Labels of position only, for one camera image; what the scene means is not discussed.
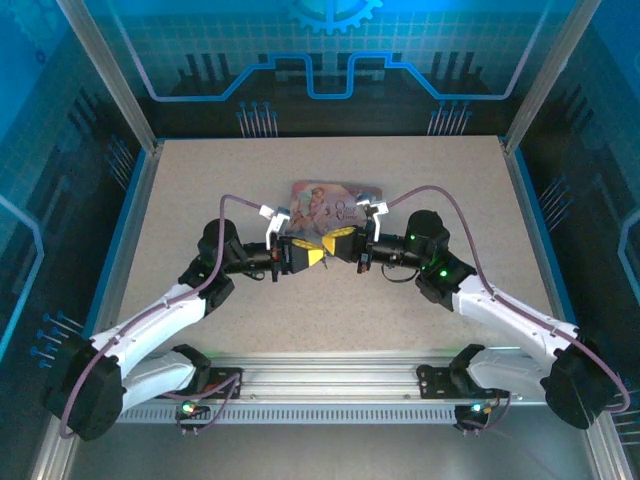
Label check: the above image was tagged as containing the pink printed tin box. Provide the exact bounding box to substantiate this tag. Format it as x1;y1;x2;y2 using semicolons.
287;179;385;239

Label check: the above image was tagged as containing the left LED circuit board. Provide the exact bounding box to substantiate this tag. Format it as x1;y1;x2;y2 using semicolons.
174;393;211;435

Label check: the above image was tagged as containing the led circuit board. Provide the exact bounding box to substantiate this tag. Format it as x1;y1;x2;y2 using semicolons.
174;393;211;435
453;399;494;435

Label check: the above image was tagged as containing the right LED circuit board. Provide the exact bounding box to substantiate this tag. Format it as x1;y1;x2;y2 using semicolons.
453;399;494;435

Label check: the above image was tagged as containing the grey metal panel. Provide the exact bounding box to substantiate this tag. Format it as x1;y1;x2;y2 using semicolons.
29;399;640;480

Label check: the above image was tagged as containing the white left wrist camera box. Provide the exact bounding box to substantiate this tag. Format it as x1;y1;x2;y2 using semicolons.
258;203;291;251

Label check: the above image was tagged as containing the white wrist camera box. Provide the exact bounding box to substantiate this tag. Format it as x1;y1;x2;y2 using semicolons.
258;203;291;251
357;194;390;236

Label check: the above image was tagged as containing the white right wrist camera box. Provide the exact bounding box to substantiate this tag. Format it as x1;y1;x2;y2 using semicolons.
357;194;390;236

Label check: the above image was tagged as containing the aluminium mounting rail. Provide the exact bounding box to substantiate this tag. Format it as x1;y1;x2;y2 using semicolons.
117;351;551;404

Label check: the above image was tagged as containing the aluminium table side rail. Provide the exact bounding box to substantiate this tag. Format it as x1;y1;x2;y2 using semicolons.
501;139;581;346
82;142;165;351

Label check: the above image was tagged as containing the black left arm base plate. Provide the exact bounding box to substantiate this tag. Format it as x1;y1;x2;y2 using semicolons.
198;366;244;401

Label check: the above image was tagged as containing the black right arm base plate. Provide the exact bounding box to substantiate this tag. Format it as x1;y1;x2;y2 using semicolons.
416;363;510;400

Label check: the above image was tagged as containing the slotted grey cable duct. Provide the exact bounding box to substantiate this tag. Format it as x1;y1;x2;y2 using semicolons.
117;403;506;426

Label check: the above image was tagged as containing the aluminium frame post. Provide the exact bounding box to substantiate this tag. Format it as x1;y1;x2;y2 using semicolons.
56;0;165;154
501;0;603;155

